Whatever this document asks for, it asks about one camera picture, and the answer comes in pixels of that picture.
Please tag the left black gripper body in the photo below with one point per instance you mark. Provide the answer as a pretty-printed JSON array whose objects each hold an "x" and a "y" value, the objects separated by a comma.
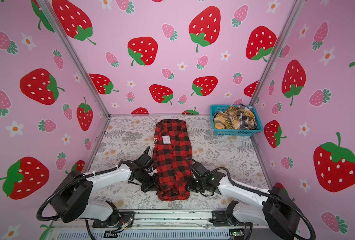
[{"x": 149, "y": 180}]

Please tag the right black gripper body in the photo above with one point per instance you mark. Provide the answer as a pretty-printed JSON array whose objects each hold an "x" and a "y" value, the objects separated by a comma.
[{"x": 194, "y": 185}]

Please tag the red black plaid shirt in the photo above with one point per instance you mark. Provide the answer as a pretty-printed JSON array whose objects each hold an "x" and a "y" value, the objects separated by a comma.
[{"x": 172, "y": 147}]

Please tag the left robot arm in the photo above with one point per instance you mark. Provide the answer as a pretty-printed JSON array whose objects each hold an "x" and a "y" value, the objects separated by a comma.
[{"x": 71, "y": 200}]

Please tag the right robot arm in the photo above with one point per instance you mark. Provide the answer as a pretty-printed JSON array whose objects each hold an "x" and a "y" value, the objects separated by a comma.
[{"x": 274, "y": 208}]

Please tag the teal plastic basket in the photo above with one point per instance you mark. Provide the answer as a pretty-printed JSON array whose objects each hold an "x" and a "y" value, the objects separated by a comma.
[{"x": 217, "y": 108}]

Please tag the yellow plaid shirt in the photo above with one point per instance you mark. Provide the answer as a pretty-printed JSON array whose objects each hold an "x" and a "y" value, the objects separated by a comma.
[{"x": 236, "y": 118}]

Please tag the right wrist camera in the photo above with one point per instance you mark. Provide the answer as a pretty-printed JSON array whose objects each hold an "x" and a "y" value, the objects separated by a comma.
[{"x": 197, "y": 168}]

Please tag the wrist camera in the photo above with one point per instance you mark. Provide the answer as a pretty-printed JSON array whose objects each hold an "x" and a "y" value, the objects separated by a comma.
[
  {"x": 197, "y": 168},
  {"x": 144, "y": 161}
]

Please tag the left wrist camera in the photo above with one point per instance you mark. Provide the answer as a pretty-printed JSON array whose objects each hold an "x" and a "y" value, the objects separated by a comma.
[{"x": 144, "y": 161}]

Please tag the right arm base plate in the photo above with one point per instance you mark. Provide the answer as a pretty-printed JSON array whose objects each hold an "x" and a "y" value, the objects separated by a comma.
[{"x": 223, "y": 219}]

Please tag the aluminium frame rail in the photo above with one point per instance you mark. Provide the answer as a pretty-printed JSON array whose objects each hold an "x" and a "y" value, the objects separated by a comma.
[{"x": 155, "y": 220}]

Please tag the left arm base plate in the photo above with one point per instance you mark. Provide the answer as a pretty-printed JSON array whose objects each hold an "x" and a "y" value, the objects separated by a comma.
[{"x": 116, "y": 220}]

